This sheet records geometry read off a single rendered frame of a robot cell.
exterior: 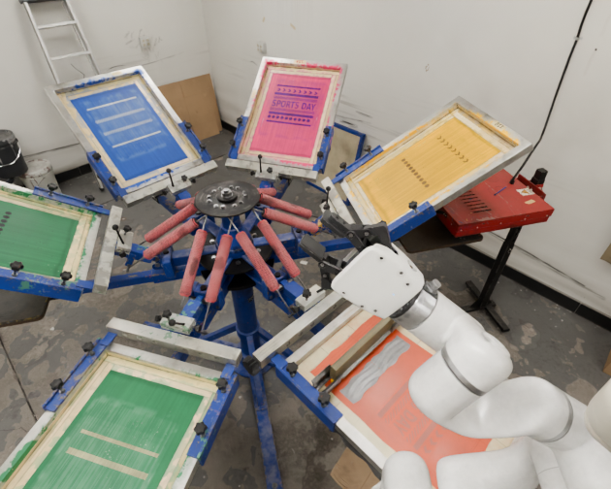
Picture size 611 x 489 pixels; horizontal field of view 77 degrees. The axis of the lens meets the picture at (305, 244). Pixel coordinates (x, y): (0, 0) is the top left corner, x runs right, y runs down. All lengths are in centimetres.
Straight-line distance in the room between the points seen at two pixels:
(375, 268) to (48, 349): 294
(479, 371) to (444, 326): 8
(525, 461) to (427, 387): 37
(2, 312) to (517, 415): 203
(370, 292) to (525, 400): 27
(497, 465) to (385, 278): 48
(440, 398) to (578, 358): 278
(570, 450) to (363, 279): 39
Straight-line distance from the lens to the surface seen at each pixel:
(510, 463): 90
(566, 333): 342
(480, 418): 65
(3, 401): 320
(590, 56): 290
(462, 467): 91
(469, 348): 54
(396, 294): 56
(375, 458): 142
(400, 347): 167
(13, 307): 221
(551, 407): 67
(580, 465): 73
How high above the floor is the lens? 230
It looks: 41 degrees down
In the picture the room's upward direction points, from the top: straight up
